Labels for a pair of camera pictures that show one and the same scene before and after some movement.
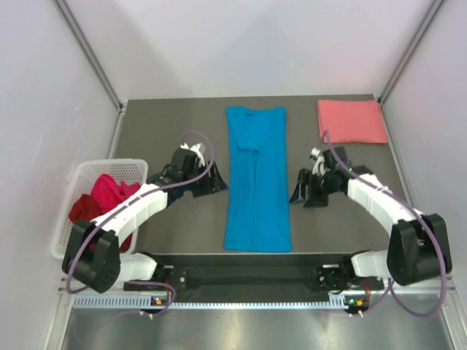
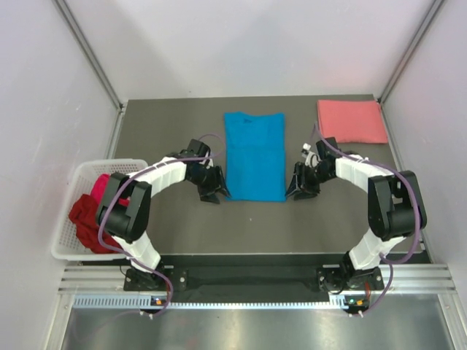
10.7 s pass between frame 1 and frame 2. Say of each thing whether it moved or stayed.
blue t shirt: moved
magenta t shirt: stayed
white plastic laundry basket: stayed
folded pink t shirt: stayed
